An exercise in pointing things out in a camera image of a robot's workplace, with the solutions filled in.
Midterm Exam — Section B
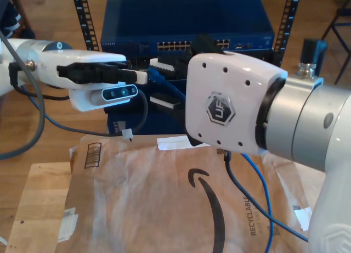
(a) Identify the brown packing paper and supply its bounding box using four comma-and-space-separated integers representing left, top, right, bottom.
56, 133, 327, 253

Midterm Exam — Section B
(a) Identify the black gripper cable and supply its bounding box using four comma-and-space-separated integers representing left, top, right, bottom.
9, 61, 71, 102
301, 38, 329, 65

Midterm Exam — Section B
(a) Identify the dark sneaker white sole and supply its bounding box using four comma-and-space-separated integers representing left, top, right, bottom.
4, 2, 22, 31

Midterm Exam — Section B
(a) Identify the dark metal chair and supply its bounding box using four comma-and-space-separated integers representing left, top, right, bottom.
320, 0, 351, 85

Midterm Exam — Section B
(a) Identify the dark shoe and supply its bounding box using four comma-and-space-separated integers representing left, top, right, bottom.
20, 27, 36, 40

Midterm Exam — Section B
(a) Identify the blue network switch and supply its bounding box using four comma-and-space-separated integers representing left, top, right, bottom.
100, 0, 276, 56

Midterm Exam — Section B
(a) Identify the black rack server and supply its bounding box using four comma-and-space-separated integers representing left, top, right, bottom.
124, 54, 275, 82

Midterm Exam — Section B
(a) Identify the blue network cable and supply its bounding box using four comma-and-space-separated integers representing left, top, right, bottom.
146, 65, 309, 253

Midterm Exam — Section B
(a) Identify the black rack frame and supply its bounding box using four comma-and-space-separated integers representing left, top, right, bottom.
70, 0, 303, 70

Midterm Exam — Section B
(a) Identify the dark blue box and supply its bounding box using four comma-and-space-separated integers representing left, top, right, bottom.
106, 111, 190, 136

